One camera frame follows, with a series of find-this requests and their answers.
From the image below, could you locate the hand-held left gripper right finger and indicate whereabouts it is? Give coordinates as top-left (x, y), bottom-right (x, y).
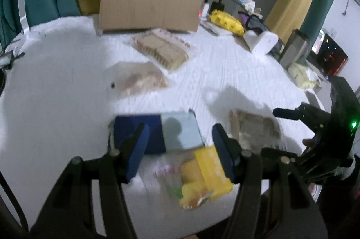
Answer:
top-left (211, 123), bottom-right (329, 239)

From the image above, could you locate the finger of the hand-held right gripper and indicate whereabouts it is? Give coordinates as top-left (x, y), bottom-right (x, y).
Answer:
top-left (273, 102), bottom-right (320, 133)
top-left (260, 147), bottom-right (303, 165)

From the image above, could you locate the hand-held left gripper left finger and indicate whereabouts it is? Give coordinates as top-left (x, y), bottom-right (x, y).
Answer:
top-left (29, 122), bottom-right (150, 239)

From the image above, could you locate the clear yellow cake packet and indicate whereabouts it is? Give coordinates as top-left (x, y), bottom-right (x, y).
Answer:
top-left (153, 146), bottom-right (234, 210)

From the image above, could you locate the blue and pale box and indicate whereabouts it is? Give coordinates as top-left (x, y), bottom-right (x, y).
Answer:
top-left (108, 110), bottom-right (206, 155)

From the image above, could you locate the person's right hand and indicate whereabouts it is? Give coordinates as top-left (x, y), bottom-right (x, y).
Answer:
top-left (302, 137), bottom-right (319, 150)

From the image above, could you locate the brown biscuit packet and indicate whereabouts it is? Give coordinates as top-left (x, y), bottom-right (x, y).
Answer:
top-left (228, 108), bottom-right (282, 153)

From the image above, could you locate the pale yellow pack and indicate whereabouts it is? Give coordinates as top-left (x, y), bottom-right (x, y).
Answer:
top-left (287, 63), bottom-right (320, 90)

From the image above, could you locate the grey metal flask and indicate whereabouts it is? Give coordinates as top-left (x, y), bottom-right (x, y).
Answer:
top-left (278, 29), bottom-right (310, 70)

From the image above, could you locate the black box with lights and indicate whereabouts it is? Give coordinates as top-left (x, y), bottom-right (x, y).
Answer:
top-left (315, 33), bottom-right (349, 77)

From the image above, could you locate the white rounded box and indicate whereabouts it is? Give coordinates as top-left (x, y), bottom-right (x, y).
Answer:
top-left (243, 30), bottom-right (279, 55)

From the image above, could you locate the clear brown snack packet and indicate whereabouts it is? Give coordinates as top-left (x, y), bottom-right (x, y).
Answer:
top-left (111, 62), bottom-right (171, 97)

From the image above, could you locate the black bag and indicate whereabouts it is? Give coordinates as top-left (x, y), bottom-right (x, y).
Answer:
top-left (247, 15), bottom-right (272, 33)

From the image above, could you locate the purple pouch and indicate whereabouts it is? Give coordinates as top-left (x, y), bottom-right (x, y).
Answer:
top-left (237, 12), bottom-right (251, 29)

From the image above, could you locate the clear biscuit tray packet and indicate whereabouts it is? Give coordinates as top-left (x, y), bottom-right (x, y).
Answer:
top-left (130, 29), bottom-right (197, 72)

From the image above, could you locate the yellow plush item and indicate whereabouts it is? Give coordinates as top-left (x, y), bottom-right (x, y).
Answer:
top-left (209, 9), bottom-right (245, 36)

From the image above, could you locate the white booklet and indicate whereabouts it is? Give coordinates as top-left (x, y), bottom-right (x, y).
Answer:
top-left (200, 19), bottom-right (234, 37)

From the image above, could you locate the white crumpled tissue pack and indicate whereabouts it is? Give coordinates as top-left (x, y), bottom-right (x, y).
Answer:
top-left (238, 0), bottom-right (257, 12)

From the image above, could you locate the black charger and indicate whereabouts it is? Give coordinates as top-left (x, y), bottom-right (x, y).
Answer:
top-left (210, 0), bottom-right (239, 12)

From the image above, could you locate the small black tool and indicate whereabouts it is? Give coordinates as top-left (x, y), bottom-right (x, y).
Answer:
top-left (4, 50), bottom-right (26, 69)

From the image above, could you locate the white bent stand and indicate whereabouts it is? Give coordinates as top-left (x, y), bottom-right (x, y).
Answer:
top-left (17, 0), bottom-right (31, 34)

